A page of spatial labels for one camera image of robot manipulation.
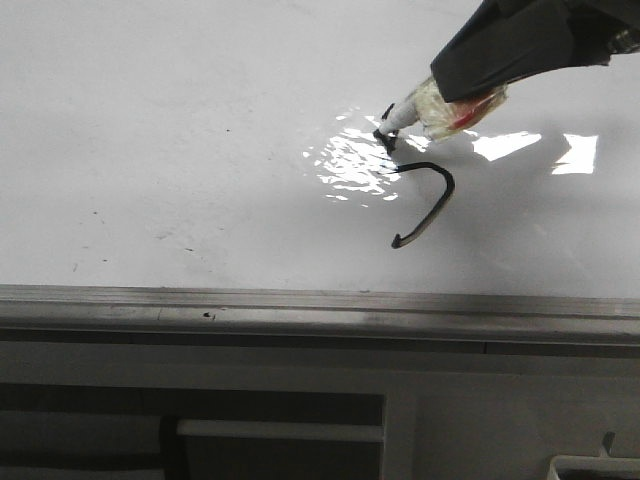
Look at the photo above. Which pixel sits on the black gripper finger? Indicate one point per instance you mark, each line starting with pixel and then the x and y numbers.
pixel 507 41

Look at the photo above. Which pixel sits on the taped white whiteboard marker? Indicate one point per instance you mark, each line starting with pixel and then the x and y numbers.
pixel 439 119

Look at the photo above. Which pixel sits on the white whiteboard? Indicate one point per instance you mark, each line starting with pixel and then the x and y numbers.
pixel 210 166

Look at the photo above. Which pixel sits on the white plastic marker tray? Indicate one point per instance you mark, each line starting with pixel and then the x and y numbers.
pixel 601 466

